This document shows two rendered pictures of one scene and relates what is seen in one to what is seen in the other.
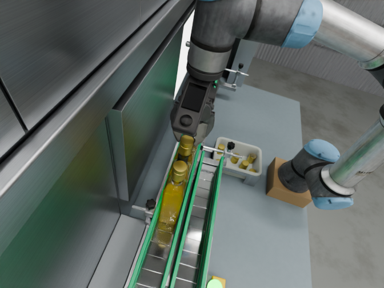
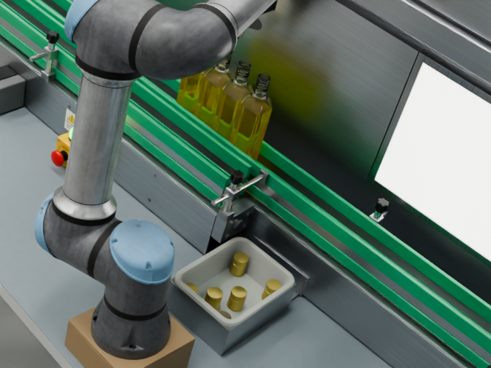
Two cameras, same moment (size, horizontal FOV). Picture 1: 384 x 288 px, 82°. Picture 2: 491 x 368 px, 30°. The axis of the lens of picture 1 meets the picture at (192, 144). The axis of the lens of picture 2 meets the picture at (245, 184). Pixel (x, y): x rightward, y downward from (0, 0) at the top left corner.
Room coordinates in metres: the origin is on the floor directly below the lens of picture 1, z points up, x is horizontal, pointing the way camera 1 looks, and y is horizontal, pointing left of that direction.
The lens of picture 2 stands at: (1.36, -1.44, 2.17)
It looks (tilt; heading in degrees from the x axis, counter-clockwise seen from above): 38 degrees down; 120
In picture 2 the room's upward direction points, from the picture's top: 17 degrees clockwise
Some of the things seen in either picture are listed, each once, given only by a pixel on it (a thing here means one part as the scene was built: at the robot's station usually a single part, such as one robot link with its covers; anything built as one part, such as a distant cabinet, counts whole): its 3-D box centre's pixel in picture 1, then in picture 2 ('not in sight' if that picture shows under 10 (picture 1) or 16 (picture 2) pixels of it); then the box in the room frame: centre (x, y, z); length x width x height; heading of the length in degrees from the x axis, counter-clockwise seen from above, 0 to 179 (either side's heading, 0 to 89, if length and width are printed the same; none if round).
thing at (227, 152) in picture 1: (220, 152); (238, 191); (0.59, -0.12, 0.95); 0.17 x 0.03 x 0.12; 89
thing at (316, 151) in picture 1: (316, 158); (136, 263); (0.64, -0.49, 0.99); 0.13 x 0.12 x 0.14; 10
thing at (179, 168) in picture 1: (179, 171); not in sight; (0.32, 0.01, 1.14); 0.04 x 0.04 x 0.04
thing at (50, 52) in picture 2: not in sight; (42, 59); (-0.02, -0.15, 0.94); 0.07 x 0.04 x 0.13; 89
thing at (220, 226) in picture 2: (210, 166); (234, 220); (0.58, -0.10, 0.85); 0.09 x 0.04 x 0.07; 89
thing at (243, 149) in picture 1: (235, 160); (231, 291); (0.70, -0.22, 0.80); 0.22 x 0.17 x 0.09; 89
